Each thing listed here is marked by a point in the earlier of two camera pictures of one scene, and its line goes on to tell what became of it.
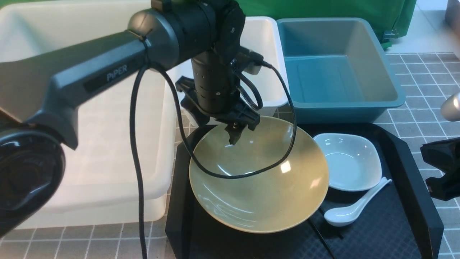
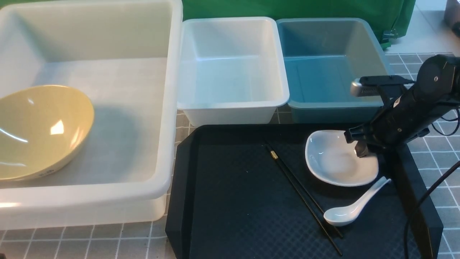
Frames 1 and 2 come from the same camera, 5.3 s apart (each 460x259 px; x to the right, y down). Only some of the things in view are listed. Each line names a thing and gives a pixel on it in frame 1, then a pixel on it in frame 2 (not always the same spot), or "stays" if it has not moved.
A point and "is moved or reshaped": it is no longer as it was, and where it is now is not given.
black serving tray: x=394 y=223 stays
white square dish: x=354 y=162 is moved or reshaped
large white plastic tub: x=97 y=187 stays
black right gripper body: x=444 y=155 -> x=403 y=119
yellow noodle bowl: x=273 y=202 is moved or reshaped
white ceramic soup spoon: x=346 y=216 stays
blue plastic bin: x=337 y=71 stays
